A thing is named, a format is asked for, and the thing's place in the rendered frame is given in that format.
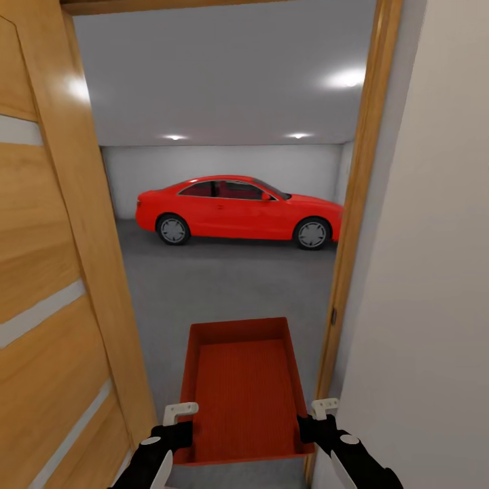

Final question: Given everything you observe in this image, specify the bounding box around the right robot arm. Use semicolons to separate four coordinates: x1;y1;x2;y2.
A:
297;397;404;489

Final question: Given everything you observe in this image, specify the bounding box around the storage box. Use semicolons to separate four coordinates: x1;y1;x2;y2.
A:
173;317;315;467

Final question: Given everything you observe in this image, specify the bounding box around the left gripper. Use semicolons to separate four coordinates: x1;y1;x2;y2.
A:
151;421;193;452

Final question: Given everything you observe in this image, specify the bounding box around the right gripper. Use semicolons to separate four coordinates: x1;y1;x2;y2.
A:
297;414;337;449

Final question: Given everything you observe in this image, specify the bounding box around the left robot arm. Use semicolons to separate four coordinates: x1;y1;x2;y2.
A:
108;402;198;489

